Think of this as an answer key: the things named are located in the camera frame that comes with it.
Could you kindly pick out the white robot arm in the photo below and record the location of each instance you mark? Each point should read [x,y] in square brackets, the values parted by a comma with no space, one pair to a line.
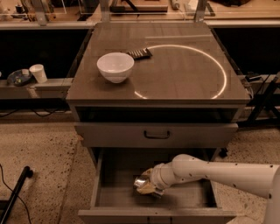
[262,180]

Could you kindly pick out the white ceramic bowl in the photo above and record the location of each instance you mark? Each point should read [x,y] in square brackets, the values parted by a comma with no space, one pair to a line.
[115,67]

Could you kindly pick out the silver redbull can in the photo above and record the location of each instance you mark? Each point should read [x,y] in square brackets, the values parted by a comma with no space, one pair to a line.
[158,193]

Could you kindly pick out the dark chocolate bar packet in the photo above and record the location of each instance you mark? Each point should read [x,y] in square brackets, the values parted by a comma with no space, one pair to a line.
[140,54]

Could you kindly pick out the grey drawer cabinet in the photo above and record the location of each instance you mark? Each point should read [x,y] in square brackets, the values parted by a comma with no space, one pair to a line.
[188,79]

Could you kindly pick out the black drawer handle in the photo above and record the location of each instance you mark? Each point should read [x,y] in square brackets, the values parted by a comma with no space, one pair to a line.
[154,135]

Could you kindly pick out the open grey middle drawer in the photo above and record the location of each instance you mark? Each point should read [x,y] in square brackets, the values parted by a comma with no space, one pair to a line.
[116,201]

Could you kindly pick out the closed grey top drawer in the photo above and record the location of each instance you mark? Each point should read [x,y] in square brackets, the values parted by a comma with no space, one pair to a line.
[131,135]

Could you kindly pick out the white paper cup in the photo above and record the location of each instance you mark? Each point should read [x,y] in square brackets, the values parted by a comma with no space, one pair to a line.
[38,71]

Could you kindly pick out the dark round dish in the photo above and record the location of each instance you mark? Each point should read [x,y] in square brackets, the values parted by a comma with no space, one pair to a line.
[19,78]

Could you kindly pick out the black stand at right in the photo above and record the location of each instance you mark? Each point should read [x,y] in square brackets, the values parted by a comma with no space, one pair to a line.
[264,102]

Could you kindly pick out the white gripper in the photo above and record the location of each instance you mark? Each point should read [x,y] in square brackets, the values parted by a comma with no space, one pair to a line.
[155,177]

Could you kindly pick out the black floor pole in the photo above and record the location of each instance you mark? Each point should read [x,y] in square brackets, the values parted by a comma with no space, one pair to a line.
[7,204]

